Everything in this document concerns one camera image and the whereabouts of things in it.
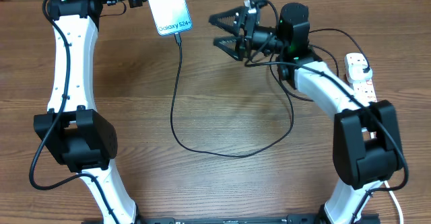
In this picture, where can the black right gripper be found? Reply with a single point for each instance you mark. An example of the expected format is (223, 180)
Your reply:
(244, 22)

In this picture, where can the blue Galaxy smartphone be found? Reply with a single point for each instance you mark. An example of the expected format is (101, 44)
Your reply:
(170, 16)

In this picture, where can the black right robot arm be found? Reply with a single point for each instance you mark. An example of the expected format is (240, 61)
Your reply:
(367, 147)

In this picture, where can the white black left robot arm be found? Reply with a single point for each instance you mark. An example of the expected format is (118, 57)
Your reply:
(73, 131)

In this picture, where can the white charger adapter plug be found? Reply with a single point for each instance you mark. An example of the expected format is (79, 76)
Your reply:
(356, 74)

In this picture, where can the white power strip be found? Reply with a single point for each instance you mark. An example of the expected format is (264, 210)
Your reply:
(365, 88)

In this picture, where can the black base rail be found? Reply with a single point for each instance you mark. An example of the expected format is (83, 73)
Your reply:
(232, 220)

